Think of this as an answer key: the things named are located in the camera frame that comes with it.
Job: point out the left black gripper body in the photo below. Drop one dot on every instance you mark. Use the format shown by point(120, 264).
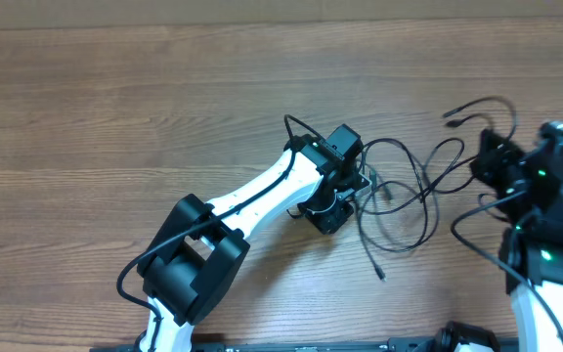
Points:
point(326, 211)

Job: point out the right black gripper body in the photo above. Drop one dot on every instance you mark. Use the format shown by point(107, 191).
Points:
point(496, 168)

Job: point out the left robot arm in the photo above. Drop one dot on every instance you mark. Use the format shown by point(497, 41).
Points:
point(197, 252)

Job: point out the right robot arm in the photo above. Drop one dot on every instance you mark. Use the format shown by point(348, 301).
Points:
point(529, 186)

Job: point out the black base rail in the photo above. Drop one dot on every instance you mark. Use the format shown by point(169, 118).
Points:
point(454, 336)

